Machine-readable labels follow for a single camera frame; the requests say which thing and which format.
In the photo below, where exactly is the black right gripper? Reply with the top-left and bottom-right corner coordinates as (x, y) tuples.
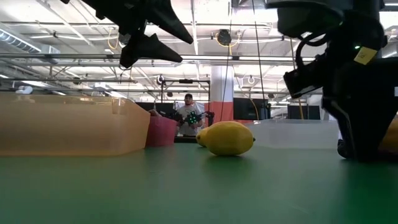
(283, 30), (398, 161)

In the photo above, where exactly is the black ceiling cable reel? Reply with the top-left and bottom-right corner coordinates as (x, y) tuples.
(216, 29), (233, 47)

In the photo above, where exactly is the robot gripper with green lights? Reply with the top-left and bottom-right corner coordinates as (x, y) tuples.
(183, 110), (215, 127)

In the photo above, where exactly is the clear plastic bin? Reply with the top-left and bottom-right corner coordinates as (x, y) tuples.
(245, 119), (343, 149)

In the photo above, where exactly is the orange plastic bin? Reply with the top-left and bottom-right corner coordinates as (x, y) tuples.
(0, 93), (152, 157)

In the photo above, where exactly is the white and orange column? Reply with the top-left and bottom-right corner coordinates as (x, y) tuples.
(210, 65), (235, 123)

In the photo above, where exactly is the person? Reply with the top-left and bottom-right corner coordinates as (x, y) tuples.
(175, 93), (205, 137)

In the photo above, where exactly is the pink plastic bin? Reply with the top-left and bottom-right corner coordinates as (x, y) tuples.
(145, 115), (178, 147)

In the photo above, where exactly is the silver ceiling duct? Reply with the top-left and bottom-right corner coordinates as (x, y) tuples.
(0, 29), (62, 55)

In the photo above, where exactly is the black monitor screen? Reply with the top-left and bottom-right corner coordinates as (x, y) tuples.
(136, 101), (175, 116)
(233, 98), (271, 121)
(286, 105), (321, 121)

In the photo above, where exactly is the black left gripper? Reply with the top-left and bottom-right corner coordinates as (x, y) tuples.
(60, 0), (195, 69)

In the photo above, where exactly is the yellow lemon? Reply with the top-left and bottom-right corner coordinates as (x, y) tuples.
(195, 126), (211, 147)
(204, 120), (256, 157)

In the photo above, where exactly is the orange fruit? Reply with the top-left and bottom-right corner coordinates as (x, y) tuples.
(377, 116), (398, 154)

